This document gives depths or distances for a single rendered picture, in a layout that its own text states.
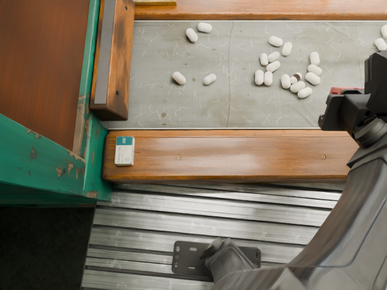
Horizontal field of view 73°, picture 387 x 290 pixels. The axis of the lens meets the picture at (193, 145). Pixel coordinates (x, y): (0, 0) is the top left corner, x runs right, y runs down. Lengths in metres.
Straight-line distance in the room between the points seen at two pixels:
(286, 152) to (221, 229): 0.24
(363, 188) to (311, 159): 0.33
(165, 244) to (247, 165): 0.27
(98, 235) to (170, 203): 0.18
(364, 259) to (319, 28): 0.65
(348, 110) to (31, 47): 0.46
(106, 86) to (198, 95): 0.22
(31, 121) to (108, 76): 0.20
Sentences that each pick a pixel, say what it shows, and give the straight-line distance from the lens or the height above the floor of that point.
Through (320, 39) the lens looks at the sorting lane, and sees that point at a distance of 0.80.
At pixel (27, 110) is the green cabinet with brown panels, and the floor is 1.01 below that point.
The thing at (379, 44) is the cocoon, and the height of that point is 0.75.
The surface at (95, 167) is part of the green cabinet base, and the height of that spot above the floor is 0.79.
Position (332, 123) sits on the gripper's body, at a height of 0.90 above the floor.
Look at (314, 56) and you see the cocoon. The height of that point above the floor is 0.76.
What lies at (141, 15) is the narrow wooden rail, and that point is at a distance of 0.75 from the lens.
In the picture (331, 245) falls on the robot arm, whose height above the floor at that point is 1.10.
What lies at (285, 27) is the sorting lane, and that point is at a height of 0.74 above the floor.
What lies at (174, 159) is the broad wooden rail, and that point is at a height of 0.76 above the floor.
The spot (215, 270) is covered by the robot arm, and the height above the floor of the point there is 0.86.
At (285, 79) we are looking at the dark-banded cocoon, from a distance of 0.68.
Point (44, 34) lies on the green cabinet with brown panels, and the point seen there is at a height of 1.00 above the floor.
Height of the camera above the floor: 1.32
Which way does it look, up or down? 75 degrees down
